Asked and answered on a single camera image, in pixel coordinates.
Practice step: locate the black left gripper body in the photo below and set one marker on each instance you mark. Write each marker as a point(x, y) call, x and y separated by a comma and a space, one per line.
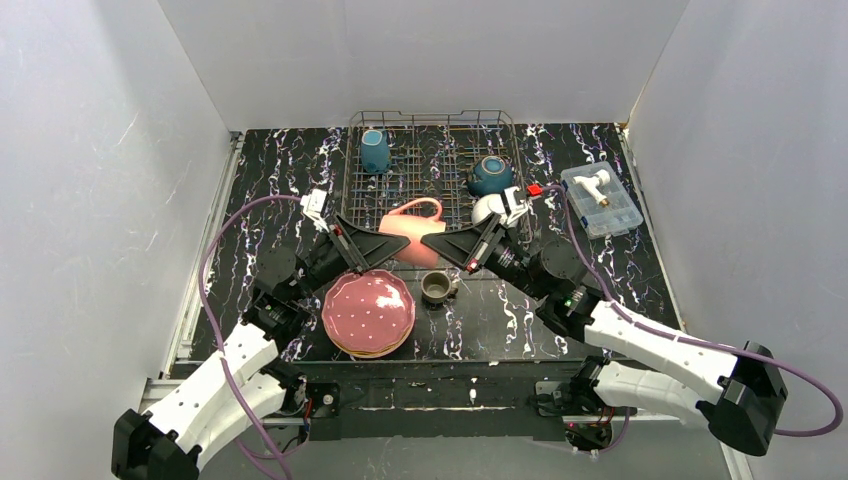
point(346, 246)

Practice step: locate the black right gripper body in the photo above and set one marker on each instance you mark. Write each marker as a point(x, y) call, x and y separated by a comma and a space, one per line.
point(485, 244)

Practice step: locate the white bowl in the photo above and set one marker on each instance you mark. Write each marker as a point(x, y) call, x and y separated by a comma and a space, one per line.
point(487, 205)

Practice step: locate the small grey cup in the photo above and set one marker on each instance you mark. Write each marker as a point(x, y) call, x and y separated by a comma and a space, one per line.
point(437, 287)

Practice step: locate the pink handled mug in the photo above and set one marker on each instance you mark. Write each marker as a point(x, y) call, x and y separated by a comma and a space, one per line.
point(414, 227)

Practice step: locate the teal bowl beige inside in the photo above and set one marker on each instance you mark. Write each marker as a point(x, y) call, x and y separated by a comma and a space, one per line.
point(489, 175)

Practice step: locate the blue handled mug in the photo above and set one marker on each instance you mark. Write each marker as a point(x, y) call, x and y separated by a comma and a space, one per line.
point(375, 156)

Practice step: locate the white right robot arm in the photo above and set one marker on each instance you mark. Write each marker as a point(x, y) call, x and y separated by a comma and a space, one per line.
point(737, 394)

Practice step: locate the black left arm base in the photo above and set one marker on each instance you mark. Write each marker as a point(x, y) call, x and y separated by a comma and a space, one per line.
point(311, 406)

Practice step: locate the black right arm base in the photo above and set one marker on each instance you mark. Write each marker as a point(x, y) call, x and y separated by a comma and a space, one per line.
point(577, 397)

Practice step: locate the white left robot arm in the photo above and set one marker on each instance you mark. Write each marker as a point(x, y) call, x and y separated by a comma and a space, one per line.
point(240, 384)

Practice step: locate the pink polka dot plate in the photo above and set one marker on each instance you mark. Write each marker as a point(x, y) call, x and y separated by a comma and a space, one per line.
point(368, 315)

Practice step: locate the pink bottom plate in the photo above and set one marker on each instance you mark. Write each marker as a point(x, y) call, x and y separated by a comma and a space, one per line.
point(381, 351)

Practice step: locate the clear plastic parts box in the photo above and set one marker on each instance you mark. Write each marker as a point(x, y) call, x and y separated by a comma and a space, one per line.
point(621, 215)

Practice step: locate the white pipe fitting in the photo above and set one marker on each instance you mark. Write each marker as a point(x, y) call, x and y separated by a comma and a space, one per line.
point(592, 184)

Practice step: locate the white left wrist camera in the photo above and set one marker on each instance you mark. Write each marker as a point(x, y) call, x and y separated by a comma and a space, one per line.
point(313, 206)

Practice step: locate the grey wire dish rack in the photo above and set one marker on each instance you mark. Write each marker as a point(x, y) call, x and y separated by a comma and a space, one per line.
point(431, 154)

